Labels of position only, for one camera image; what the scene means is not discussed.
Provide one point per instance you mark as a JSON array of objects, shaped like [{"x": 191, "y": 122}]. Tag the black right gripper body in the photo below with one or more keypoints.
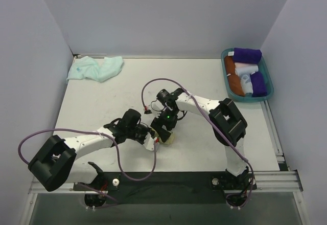
[{"x": 160, "y": 129}]

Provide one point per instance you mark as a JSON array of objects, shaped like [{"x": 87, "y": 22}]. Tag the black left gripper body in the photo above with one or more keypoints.
[{"x": 142, "y": 136}]

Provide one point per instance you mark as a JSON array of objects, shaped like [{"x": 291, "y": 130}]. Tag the green and yellow patterned towel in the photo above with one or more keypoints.
[{"x": 168, "y": 141}]

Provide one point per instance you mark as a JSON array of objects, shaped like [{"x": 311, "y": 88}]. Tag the light mint towel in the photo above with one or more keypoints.
[{"x": 89, "y": 68}]

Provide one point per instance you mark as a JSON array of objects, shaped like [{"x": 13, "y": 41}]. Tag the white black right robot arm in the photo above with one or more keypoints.
[{"x": 228, "y": 124}]

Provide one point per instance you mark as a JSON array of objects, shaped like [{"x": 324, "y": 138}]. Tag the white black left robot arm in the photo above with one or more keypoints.
[{"x": 53, "y": 162}]

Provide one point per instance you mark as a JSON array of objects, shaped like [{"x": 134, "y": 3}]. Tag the orange brown rolled towel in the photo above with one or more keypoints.
[{"x": 233, "y": 79}]

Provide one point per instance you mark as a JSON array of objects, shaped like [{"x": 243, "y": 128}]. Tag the pink rolled towel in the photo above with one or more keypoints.
[{"x": 245, "y": 67}]

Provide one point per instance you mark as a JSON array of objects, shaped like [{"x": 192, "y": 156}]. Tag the white blue rolled towel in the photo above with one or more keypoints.
[{"x": 246, "y": 84}]

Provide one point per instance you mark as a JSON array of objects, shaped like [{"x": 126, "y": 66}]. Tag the teal plastic basket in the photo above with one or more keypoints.
[{"x": 262, "y": 69}]

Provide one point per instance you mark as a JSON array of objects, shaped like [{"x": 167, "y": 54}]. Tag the purple rolled towel top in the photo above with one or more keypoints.
[{"x": 249, "y": 56}]

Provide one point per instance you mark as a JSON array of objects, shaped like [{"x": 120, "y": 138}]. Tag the purple rolled towel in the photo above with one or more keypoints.
[
  {"x": 258, "y": 85},
  {"x": 249, "y": 56}
]

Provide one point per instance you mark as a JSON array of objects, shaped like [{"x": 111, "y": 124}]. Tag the purple rolled towel right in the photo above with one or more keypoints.
[{"x": 258, "y": 85}]

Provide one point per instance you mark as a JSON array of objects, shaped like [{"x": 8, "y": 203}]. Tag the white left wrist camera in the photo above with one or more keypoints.
[{"x": 151, "y": 143}]

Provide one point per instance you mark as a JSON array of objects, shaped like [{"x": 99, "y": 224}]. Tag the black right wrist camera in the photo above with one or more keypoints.
[{"x": 164, "y": 97}]

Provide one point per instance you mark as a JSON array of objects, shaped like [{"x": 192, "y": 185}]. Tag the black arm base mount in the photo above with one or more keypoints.
[{"x": 174, "y": 188}]

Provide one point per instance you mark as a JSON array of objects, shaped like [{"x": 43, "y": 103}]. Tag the aluminium frame rail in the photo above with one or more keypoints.
[{"x": 267, "y": 181}]

